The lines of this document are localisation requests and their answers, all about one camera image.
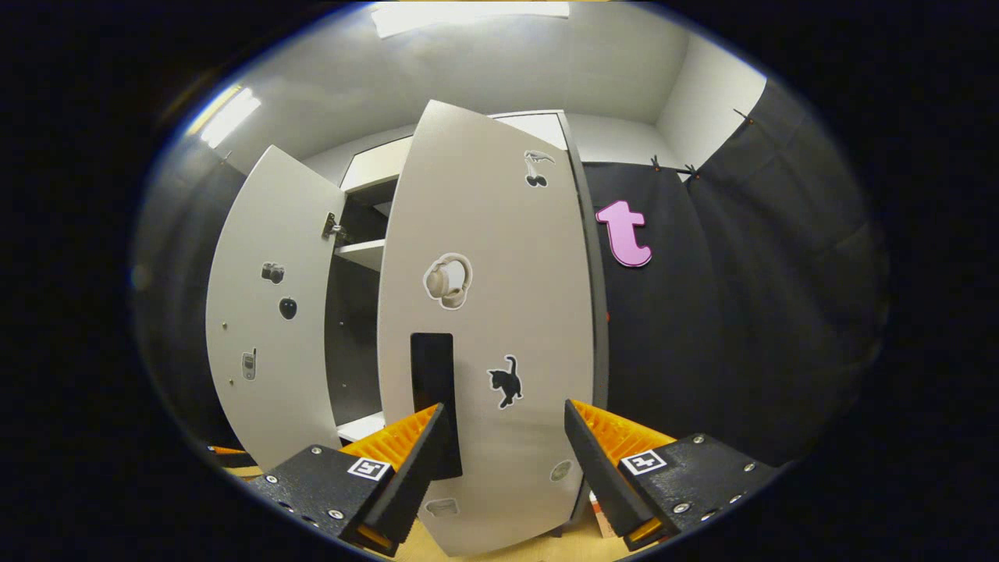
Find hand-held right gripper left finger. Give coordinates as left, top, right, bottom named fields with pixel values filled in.
left=244, top=402, right=451, bottom=557

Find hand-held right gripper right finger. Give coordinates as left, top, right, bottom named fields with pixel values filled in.
left=565, top=399, right=784, bottom=559

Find white shoe cabinet door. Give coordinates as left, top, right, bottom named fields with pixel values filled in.
left=205, top=145, right=347, bottom=471
left=377, top=99, right=598, bottom=557

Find white shoe cabinet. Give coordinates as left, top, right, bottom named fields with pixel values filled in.
left=324, top=109, right=611, bottom=539

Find white cabinet shelf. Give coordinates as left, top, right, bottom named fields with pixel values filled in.
left=336, top=411, right=386, bottom=443
left=334, top=239, right=387, bottom=272

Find black backdrop cloth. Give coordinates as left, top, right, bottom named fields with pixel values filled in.
left=581, top=78, right=891, bottom=469

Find black door handle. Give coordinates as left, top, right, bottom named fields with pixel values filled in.
left=411, top=333, right=464, bottom=480

